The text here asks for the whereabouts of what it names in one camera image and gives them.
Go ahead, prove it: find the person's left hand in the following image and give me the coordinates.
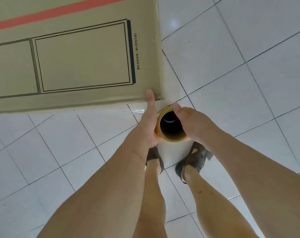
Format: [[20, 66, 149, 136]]
[[129, 90, 163, 149]]

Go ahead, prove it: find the person's right hand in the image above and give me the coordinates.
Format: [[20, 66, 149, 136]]
[[172, 102, 216, 146]]

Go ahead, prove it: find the clear packing tape roll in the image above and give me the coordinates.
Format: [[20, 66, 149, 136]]
[[155, 107, 190, 143]]

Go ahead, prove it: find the person's left forearm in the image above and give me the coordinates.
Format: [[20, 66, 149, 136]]
[[36, 136, 153, 238]]

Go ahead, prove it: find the person's right forearm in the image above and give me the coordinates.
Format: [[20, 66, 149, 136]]
[[200, 126, 300, 238]]

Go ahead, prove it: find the person's left grey sandal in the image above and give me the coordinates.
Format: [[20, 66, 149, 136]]
[[146, 146, 165, 175]]

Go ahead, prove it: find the person's grey sandal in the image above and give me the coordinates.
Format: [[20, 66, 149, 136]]
[[175, 142, 213, 184], [146, 146, 165, 175]]

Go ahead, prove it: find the person's right grey sandal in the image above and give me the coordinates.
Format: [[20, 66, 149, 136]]
[[175, 142, 213, 184]]

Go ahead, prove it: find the large brown cardboard box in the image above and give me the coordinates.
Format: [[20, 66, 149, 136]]
[[0, 0, 166, 115]]

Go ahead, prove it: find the person's left leg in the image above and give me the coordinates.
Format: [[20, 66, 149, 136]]
[[133, 160, 167, 238]]

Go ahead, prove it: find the person's leg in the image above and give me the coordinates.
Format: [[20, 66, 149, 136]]
[[133, 160, 167, 238], [183, 165, 259, 238]]

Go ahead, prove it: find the person's right leg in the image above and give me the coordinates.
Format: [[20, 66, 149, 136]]
[[183, 165, 259, 238]]

